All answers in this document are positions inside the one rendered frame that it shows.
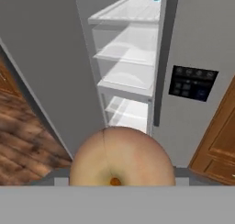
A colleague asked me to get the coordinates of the brown wooden cupboard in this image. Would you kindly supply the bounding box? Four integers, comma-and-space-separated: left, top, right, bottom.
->
187, 77, 235, 186

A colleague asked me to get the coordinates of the dark grey fridge door handle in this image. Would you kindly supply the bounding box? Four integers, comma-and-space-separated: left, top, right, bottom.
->
152, 0, 182, 128

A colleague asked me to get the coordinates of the grey fridge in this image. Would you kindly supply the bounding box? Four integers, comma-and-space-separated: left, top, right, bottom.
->
73, 0, 235, 169

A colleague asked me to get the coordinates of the pale orange peach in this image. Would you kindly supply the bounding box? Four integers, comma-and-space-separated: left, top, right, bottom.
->
69, 126, 177, 187

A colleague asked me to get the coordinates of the grey open fridge door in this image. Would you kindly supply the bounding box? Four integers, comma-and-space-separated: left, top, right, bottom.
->
0, 0, 106, 162

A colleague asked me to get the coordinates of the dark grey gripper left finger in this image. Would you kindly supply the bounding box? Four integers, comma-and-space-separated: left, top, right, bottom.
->
30, 167, 73, 187

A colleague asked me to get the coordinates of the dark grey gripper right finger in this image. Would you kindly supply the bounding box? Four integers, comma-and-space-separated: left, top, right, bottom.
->
173, 166, 221, 187

